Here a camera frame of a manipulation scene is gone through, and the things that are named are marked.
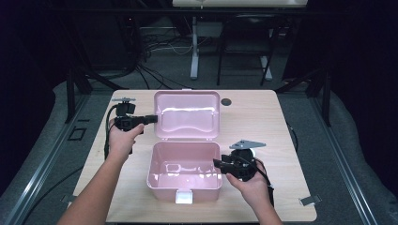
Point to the pink plastic storage box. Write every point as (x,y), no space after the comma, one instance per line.
(184,162)

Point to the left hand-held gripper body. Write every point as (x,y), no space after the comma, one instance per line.
(126,122)

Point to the aluminium floor rail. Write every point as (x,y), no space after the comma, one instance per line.
(40,165)
(344,162)

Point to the white desk with legs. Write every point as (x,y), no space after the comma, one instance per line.
(194,47)

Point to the black metal stand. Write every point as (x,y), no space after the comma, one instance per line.
(75,81)
(322,90)

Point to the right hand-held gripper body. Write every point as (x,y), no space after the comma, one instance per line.
(241,165)

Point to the black chair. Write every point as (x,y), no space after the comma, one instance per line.
(247,34)

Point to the person's right hand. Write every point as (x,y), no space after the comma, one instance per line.
(255,190)

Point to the person's left hand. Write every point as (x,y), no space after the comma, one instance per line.
(120,142)

